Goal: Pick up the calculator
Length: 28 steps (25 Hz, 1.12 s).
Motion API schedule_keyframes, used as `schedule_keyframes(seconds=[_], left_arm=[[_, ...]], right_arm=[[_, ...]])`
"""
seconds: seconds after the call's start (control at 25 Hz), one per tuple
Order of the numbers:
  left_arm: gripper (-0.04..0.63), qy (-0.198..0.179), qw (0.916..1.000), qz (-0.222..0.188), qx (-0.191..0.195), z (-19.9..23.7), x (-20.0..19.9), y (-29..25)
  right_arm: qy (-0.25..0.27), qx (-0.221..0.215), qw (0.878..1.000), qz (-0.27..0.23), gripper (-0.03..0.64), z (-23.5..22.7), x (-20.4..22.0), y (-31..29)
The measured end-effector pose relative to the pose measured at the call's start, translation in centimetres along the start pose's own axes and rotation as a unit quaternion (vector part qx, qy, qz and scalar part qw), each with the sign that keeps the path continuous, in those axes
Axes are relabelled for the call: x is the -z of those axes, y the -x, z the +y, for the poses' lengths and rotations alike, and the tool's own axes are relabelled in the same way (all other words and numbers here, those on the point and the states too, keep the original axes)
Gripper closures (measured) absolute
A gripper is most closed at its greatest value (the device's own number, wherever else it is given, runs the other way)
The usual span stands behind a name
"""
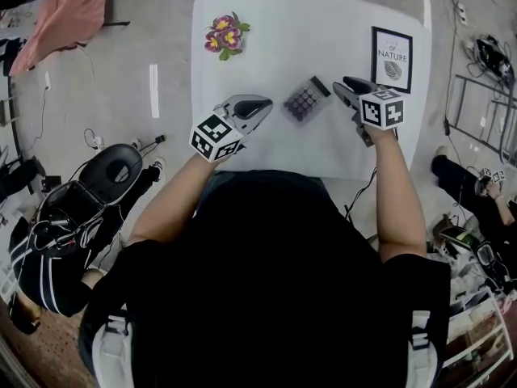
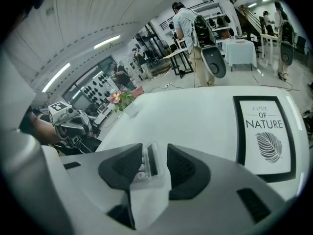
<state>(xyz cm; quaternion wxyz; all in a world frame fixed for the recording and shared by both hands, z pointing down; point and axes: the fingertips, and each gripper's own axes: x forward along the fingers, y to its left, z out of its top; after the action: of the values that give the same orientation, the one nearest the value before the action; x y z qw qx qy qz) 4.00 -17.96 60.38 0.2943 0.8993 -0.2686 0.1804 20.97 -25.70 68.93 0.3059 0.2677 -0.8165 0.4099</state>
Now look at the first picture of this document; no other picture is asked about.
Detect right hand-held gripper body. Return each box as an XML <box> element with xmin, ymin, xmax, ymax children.
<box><xmin>345</xmin><ymin>87</ymin><xmax>406</xmax><ymax>149</ymax></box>

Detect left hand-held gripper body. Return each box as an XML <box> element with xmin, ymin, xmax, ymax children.
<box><xmin>188</xmin><ymin>94</ymin><xmax>267</xmax><ymax>163</ymax></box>

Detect purple calculator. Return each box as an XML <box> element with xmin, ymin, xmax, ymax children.
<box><xmin>281</xmin><ymin>75</ymin><xmax>334</xmax><ymax>127</ymax></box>

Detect person's left forearm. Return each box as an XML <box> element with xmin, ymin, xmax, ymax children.
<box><xmin>126</xmin><ymin>151</ymin><xmax>219</xmax><ymax>251</ymax></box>

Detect person's right forearm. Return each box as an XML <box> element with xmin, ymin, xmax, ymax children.
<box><xmin>369</xmin><ymin>129</ymin><xmax>429</xmax><ymax>264</ymax></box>

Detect black framed leaf picture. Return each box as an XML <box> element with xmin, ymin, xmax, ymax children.
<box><xmin>370</xmin><ymin>25</ymin><xmax>414</xmax><ymax>95</ymax></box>

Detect purple potted flowers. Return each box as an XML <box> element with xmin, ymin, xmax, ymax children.
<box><xmin>203</xmin><ymin>11</ymin><xmax>251</xmax><ymax>62</ymax></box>

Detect white floor tape strip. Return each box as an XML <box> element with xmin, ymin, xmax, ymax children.
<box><xmin>149</xmin><ymin>63</ymin><xmax>161</xmax><ymax>120</ymax></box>

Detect black metal rack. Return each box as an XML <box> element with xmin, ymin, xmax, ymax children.
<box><xmin>445</xmin><ymin>74</ymin><xmax>517</xmax><ymax>164</ymax></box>

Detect black stool with hole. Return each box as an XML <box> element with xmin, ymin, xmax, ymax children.
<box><xmin>78</xmin><ymin>143</ymin><xmax>144</xmax><ymax>206</ymax></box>

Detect white power strip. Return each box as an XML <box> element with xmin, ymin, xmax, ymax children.
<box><xmin>453</xmin><ymin>0</ymin><xmax>469</xmax><ymax>27</ymax></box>

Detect green and black helmet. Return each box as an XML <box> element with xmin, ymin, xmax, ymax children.
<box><xmin>433</xmin><ymin>215</ymin><xmax>487</xmax><ymax>260</ymax></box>

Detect person's black shirt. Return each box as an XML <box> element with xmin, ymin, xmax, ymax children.
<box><xmin>78</xmin><ymin>169</ymin><xmax>452</xmax><ymax>388</ymax></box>

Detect black open case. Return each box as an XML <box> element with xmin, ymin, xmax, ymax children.
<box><xmin>36</xmin><ymin>180</ymin><xmax>107</xmax><ymax>236</ymax></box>

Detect pink cloth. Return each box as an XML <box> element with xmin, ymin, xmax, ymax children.
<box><xmin>7</xmin><ymin>0</ymin><xmax>113</xmax><ymax>77</ymax></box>

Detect black cable bundle with devices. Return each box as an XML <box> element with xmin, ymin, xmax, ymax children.
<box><xmin>468</xmin><ymin>33</ymin><xmax>516</xmax><ymax>81</ymax></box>

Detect white harness strap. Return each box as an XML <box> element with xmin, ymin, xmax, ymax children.
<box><xmin>406</xmin><ymin>309</ymin><xmax>440</xmax><ymax>388</ymax></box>
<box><xmin>91</xmin><ymin>308</ymin><xmax>135</xmax><ymax>388</ymax></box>

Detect white wire shelf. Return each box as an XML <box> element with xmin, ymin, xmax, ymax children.
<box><xmin>443</xmin><ymin>287</ymin><xmax>517</xmax><ymax>382</ymax></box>

